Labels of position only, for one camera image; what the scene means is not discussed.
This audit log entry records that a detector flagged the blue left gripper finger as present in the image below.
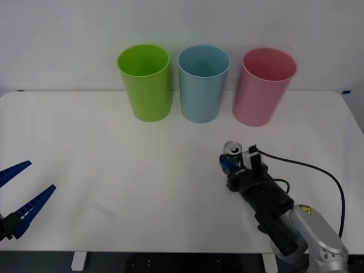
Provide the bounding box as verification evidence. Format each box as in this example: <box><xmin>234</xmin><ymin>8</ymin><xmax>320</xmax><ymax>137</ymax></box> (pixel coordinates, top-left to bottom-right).
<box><xmin>0</xmin><ymin>160</ymin><xmax>32</xmax><ymax>189</ymax></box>
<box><xmin>5</xmin><ymin>184</ymin><xmax>57</xmax><ymax>240</ymax></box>

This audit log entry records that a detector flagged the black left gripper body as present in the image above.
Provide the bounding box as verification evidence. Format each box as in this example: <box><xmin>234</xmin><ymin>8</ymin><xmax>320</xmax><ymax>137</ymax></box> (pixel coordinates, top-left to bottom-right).
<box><xmin>0</xmin><ymin>213</ymin><xmax>7</xmax><ymax>243</ymax></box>

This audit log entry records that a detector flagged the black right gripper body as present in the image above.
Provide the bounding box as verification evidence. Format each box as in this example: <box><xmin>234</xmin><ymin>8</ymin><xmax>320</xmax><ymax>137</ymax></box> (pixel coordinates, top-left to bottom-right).
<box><xmin>226</xmin><ymin>163</ymin><xmax>270</xmax><ymax>200</ymax></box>

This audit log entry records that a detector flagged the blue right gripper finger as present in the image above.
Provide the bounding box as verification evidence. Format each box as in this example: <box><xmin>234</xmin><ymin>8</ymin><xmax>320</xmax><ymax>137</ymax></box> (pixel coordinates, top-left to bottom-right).
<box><xmin>218</xmin><ymin>154</ymin><xmax>233</xmax><ymax>173</ymax></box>

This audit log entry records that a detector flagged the silver and teal drink can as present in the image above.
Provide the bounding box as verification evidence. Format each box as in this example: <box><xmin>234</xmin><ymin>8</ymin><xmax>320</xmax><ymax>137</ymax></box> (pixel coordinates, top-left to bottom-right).
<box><xmin>223</xmin><ymin>140</ymin><xmax>243</xmax><ymax>171</ymax></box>

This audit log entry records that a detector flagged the pale blue plastic bin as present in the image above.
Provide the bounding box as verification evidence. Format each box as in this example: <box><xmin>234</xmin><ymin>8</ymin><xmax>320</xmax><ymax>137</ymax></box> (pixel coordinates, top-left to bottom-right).
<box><xmin>177</xmin><ymin>44</ymin><xmax>231</xmax><ymax>124</ymax></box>

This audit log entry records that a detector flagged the pink plastic bin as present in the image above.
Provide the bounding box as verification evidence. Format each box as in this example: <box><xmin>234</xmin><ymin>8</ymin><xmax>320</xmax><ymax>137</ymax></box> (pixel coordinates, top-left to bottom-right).
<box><xmin>231</xmin><ymin>47</ymin><xmax>298</xmax><ymax>127</ymax></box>

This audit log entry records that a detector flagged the white table leg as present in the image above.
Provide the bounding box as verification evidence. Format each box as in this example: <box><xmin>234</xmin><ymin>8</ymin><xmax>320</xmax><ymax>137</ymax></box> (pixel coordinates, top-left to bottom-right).
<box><xmin>71</xmin><ymin>251</ymin><xmax>87</xmax><ymax>271</ymax></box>

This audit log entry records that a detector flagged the green plastic bin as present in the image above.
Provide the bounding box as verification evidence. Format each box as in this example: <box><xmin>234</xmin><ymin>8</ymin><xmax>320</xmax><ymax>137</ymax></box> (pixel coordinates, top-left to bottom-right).
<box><xmin>117</xmin><ymin>43</ymin><xmax>172</xmax><ymax>123</ymax></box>

